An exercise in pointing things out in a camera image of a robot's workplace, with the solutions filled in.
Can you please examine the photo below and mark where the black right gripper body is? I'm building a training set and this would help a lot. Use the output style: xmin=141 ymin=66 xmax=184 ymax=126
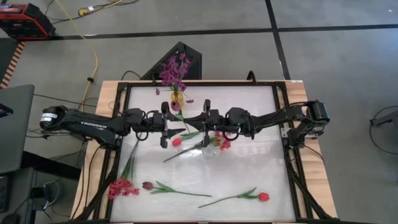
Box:
xmin=202 ymin=100 xmax=227 ymax=149

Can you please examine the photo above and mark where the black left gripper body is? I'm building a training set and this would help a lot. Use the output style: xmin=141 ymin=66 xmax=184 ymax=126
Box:
xmin=146 ymin=101 xmax=170 ymax=149

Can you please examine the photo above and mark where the dark maroon artificial tulip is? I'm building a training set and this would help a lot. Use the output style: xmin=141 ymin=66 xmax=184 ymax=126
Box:
xmin=142 ymin=180 xmax=212 ymax=198
xmin=170 ymin=100 xmax=191 ymax=134

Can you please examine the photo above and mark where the red artificial flower bunch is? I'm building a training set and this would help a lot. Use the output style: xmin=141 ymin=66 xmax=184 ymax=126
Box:
xmin=108 ymin=140 xmax=140 ymax=200
xmin=164 ymin=130 xmax=232 ymax=163

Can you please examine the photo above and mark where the purple artificial flower bunch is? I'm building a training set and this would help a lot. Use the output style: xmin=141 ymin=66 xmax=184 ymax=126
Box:
xmin=154 ymin=52 xmax=195 ymax=105

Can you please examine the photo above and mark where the yellow glass vase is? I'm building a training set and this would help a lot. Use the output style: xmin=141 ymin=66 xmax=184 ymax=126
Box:
xmin=170 ymin=90 xmax=185 ymax=108

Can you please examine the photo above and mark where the clear glass vase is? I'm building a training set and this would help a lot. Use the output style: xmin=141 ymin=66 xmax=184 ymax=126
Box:
xmin=201 ymin=143 xmax=218 ymax=159

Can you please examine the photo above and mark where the black computer tower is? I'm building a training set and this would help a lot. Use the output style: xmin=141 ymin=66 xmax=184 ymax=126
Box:
xmin=139 ymin=41 xmax=203 ymax=81

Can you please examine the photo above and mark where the grey desk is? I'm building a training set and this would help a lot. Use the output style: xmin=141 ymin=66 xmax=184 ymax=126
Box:
xmin=0 ymin=83 xmax=35 ymax=175

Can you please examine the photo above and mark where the black mat with striped edge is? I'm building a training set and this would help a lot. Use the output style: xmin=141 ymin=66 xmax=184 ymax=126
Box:
xmin=0 ymin=37 xmax=25 ymax=90

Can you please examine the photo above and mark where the red and black tool case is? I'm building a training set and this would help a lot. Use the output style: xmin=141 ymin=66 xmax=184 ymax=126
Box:
xmin=0 ymin=2 xmax=57 ymax=41

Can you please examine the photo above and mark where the black table frame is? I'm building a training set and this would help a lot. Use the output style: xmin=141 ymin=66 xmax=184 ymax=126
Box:
xmin=73 ymin=80 xmax=340 ymax=224

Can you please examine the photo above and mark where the thin black cable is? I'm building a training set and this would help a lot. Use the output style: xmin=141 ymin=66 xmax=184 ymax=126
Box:
xmin=121 ymin=70 xmax=142 ymax=81

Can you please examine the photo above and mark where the yellow extension cable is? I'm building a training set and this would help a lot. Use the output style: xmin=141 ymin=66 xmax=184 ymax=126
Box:
xmin=54 ymin=0 xmax=125 ymax=113

